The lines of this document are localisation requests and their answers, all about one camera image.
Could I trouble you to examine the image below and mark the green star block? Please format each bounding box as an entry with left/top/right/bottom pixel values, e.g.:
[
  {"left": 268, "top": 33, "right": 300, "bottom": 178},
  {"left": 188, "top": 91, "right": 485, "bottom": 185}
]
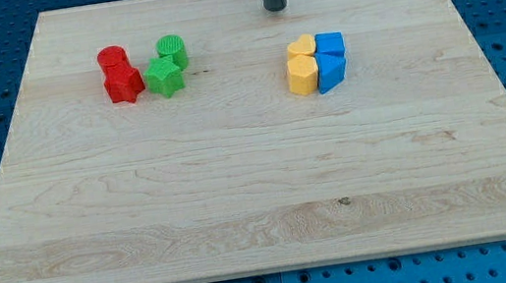
[{"left": 143, "top": 57, "right": 186, "bottom": 98}]

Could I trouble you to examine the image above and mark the red star block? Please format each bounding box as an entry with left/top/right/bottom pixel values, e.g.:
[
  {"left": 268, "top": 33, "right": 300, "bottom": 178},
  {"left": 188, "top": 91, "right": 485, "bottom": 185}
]
[{"left": 103, "top": 63, "right": 145, "bottom": 103}]

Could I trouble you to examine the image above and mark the light wooden board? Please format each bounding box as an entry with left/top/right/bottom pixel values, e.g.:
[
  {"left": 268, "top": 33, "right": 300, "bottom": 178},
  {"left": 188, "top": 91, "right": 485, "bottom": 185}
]
[{"left": 0, "top": 0, "right": 506, "bottom": 283}]

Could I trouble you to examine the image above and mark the yellow pentagon block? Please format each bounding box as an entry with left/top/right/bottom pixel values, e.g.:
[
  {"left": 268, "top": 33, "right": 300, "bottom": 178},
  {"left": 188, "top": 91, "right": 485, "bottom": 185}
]
[{"left": 287, "top": 55, "right": 318, "bottom": 95}]

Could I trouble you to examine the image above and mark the blue triangle block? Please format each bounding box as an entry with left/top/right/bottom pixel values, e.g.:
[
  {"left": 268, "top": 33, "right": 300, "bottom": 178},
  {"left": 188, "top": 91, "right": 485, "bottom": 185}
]
[{"left": 314, "top": 53, "right": 347, "bottom": 94}]

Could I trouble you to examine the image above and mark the yellow heart block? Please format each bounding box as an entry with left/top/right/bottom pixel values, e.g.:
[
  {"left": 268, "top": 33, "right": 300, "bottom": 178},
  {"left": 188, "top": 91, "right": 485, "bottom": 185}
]
[{"left": 287, "top": 33, "right": 316, "bottom": 60}]

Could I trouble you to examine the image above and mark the green cylinder block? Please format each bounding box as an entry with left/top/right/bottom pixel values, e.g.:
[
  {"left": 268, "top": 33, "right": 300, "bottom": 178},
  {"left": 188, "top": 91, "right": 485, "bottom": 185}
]
[{"left": 155, "top": 33, "right": 190, "bottom": 70}]

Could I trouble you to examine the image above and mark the blue cube block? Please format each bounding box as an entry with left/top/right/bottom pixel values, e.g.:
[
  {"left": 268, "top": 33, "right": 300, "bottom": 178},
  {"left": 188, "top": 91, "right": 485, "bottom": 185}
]
[{"left": 314, "top": 31, "right": 346, "bottom": 57}]

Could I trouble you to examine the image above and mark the red cylinder block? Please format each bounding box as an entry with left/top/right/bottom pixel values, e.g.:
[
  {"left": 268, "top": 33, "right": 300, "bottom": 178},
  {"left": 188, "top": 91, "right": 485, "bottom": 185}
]
[{"left": 96, "top": 45, "right": 129, "bottom": 75}]

